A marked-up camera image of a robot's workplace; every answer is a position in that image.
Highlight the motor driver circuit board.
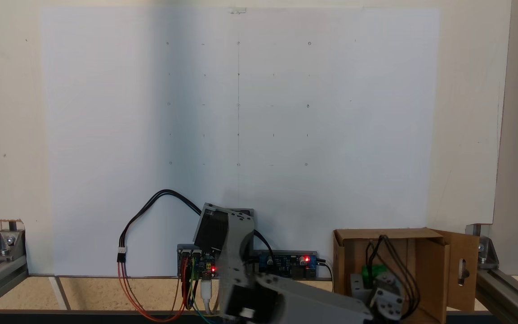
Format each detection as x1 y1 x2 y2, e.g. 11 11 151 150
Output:
178 245 218 280

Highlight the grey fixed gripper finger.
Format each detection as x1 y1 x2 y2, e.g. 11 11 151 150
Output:
350 273 373 298

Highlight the brown cardboard box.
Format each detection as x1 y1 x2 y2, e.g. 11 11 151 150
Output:
333 227 481 324

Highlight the white usb cable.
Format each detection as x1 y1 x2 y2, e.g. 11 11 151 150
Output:
200 278 214 314

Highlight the grey metal corner bracket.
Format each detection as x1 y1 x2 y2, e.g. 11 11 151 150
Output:
0 229 27 262
465 224 499 270

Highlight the green die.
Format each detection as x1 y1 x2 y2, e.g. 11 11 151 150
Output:
361 264 389 289

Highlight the black twin cable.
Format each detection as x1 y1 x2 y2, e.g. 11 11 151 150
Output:
117 189 206 262

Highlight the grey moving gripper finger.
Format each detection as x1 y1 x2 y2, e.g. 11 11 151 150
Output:
371 271 405 322

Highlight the red orange wire pair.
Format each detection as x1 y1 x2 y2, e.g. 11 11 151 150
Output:
117 260 191 323

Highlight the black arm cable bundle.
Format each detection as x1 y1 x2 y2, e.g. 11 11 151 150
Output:
366 234 420 318

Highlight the blue power converter board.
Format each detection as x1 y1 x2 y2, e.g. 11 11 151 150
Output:
258 252 318 279

